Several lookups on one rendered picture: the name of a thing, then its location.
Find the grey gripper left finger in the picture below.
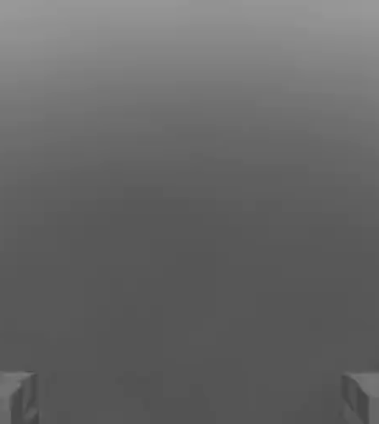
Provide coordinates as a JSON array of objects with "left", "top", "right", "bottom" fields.
[{"left": 0, "top": 370, "right": 41, "bottom": 424}]

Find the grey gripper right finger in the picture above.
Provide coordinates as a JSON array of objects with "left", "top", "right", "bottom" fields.
[{"left": 340, "top": 370, "right": 379, "bottom": 424}]

